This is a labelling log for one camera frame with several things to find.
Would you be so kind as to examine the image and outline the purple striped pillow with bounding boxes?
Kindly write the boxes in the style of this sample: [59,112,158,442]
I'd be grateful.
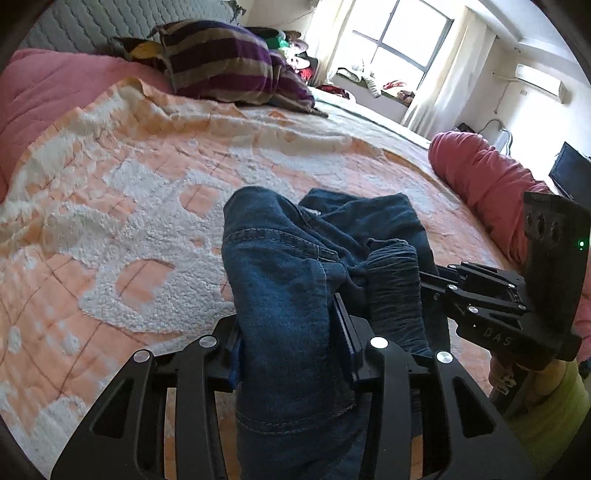
[151,21,329,118]

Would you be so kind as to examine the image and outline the white curtain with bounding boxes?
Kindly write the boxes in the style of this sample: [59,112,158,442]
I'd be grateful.
[401,7,490,137]

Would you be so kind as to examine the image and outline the red clothes on sill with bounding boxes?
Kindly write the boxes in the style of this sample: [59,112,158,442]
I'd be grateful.
[382,79,417,106]

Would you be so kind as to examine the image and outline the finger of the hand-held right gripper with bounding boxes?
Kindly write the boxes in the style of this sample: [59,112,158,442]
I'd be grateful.
[418,261,528,302]
[434,284,530,325]

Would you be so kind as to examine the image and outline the pile of colourful clothes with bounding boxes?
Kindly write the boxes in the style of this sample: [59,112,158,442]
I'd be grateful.
[249,27,320,88]

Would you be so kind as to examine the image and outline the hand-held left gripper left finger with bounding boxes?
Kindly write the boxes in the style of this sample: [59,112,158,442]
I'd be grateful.
[51,316,242,480]

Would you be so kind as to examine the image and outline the peach and white fleece blanket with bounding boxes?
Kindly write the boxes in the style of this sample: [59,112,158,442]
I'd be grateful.
[0,76,527,480]

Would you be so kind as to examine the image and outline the person's right hand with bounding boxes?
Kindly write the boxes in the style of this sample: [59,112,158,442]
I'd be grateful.
[489,359,520,403]

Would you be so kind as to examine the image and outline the grey stuffed toy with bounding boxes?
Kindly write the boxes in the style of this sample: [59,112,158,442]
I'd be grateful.
[350,59,385,99]

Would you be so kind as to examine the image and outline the red rolled quilt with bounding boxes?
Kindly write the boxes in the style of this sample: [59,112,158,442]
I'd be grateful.
[428,131,591,356]

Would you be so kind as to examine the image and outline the grey bed sheet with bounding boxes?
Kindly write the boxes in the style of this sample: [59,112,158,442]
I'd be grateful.
[308,87,437,149]

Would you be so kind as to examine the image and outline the black television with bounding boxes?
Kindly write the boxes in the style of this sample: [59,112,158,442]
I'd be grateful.
[549,141,591,201]

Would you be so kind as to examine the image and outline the yellow and black cloth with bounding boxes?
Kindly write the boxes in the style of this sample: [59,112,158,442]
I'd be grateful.
[110,37,163,62]

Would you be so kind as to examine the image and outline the person's right forearm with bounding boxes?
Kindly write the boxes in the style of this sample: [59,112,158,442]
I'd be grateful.
[503,359,591,464]

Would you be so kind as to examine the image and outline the grey quilted headboard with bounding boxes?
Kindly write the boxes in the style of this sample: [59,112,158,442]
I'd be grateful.
[18,0,237,57]

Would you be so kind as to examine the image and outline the window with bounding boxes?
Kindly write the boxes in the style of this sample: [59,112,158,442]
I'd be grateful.
[330,0,455,86]

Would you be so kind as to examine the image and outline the blue denim jeans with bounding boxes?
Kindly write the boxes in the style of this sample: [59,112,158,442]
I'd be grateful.
[221,186,451,480]

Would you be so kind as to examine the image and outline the metal chair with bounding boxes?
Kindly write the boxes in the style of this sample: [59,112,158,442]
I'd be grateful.
[482,119,514,156]

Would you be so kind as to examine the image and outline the pink quilt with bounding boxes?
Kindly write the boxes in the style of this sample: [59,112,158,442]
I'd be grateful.
[0,48,172,201]

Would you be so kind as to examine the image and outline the white air conditioner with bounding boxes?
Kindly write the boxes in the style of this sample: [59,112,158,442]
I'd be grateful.
[514,64,572,103]

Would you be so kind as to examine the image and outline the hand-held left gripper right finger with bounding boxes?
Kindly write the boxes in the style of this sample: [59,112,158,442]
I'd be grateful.
[331,293,537,480]

